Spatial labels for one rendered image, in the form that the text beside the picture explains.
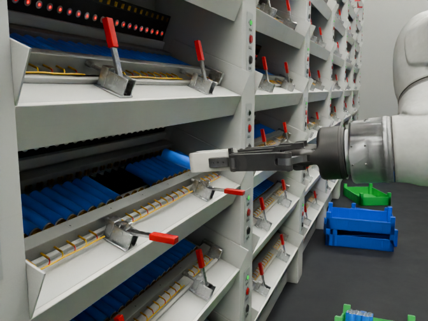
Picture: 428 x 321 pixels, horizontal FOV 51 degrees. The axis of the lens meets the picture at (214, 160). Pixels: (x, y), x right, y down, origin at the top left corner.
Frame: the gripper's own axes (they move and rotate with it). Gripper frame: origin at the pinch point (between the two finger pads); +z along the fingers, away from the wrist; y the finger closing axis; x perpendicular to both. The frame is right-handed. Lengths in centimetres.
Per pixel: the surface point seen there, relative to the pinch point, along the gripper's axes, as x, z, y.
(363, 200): 59, -5, -223
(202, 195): 7.2, 6.4, -8.0
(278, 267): 46, 12, -72
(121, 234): 6.2, 5.7, 18.7
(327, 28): -40, 1, -165
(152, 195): 4.0, 8.5, 5.6
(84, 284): 8.8, 4.7, 27.9
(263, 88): -12, 5, -51
